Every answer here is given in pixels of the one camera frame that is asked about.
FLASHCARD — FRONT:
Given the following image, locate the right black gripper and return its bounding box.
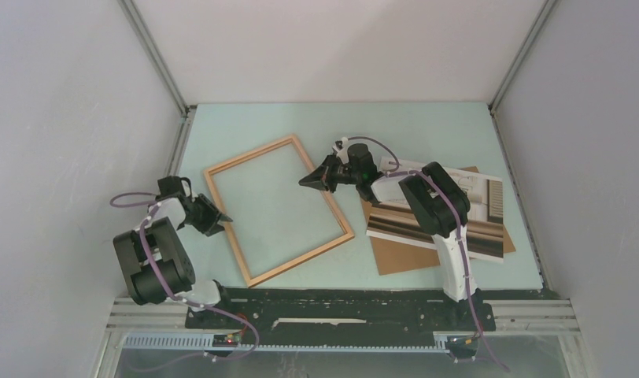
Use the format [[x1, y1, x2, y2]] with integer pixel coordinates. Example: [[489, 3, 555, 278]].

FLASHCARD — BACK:
[[299, 153, 361, 194]]

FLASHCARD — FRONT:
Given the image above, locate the wooden picture frame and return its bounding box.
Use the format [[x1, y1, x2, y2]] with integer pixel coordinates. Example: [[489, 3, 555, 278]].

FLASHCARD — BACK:
[[203, 134, 356, 289]]

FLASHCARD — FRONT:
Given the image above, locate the printed photo sheet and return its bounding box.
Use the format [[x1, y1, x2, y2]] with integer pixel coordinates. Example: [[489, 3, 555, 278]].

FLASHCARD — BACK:
[[362, 168, 515, 263]]

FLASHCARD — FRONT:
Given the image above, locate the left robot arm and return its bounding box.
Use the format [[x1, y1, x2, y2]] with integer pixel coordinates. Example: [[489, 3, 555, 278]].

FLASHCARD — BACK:
[[113, 176, 235, 328]]

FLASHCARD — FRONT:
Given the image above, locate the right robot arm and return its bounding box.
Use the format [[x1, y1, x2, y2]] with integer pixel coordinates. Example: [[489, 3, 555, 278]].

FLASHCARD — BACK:
[[298, 140, 478, 329]]

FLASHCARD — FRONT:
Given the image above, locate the small green circuit board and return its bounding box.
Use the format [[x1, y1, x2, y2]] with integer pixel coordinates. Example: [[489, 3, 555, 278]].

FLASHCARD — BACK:
[[212, 334, 241, 347]]

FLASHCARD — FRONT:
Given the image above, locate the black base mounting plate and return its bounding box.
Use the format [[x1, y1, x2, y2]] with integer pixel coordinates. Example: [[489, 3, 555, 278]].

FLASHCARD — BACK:
[[184, 287, 496, 348]]

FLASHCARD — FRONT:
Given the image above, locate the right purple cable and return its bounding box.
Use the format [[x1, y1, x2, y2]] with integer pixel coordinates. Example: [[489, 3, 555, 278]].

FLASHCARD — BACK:
[[346, 135, 511, 372]]

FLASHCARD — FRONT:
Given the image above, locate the aluminium rail frame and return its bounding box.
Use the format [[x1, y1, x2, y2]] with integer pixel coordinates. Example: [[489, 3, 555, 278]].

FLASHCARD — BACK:
[[93, 288, 588, 377]]

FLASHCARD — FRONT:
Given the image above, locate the left corner metal post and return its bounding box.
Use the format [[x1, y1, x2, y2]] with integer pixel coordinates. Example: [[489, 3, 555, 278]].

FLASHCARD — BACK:
[[117, 0, 196, 175]]

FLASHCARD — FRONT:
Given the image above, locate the corner metal post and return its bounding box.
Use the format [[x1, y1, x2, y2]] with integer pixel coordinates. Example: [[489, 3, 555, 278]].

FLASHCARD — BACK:
[[488, 0, 561, 287], [117, 0, 196, 175]]

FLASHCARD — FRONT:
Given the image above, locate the right corner metal post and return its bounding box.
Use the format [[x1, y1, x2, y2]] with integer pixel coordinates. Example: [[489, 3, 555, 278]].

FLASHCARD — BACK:
[[488, 0, 561, 287]]

